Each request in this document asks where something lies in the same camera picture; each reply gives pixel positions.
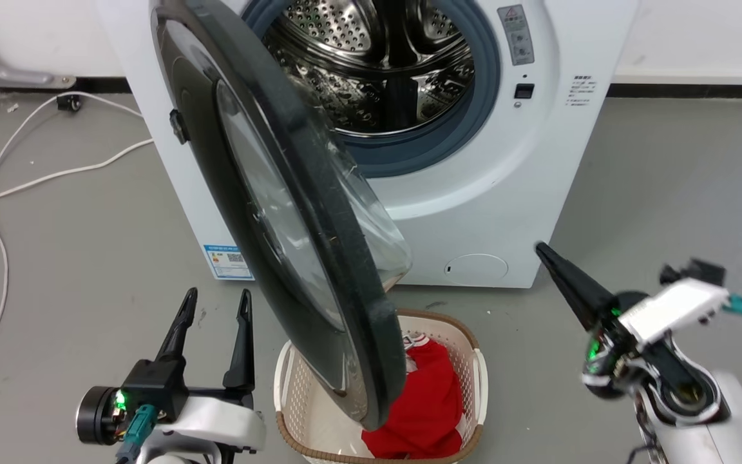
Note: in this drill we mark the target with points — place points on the cream plastic laundry basket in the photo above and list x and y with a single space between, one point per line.
476 386

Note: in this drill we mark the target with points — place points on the white front-load washing machine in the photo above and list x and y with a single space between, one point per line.
474 212

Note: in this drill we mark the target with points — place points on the red garment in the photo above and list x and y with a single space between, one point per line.
429 399

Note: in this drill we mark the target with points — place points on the grey rubber door gasket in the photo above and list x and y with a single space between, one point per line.
422 154

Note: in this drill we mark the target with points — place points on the blue energy label sticker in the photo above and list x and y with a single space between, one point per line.
229 261

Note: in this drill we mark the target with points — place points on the stainless steel washer drum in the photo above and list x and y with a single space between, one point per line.
358 90

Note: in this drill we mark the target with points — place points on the grey warning label sticker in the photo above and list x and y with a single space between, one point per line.
516 35

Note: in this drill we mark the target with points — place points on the black door lock slot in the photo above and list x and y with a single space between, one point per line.
524 91

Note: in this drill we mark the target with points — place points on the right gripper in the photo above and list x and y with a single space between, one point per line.
661 374

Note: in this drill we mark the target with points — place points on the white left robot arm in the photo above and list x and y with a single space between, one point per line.
178 452

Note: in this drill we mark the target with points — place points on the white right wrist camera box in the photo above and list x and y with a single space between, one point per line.
674 309

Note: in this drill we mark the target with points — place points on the dark round washing machine door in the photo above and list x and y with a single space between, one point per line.
319 193

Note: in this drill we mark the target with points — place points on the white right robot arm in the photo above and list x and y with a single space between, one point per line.
732 438

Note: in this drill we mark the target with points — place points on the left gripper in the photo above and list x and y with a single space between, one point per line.
158 386

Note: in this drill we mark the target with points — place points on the round drain filter cover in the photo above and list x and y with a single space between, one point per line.
477 268

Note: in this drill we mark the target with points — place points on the small black floor plug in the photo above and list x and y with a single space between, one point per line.
69 102

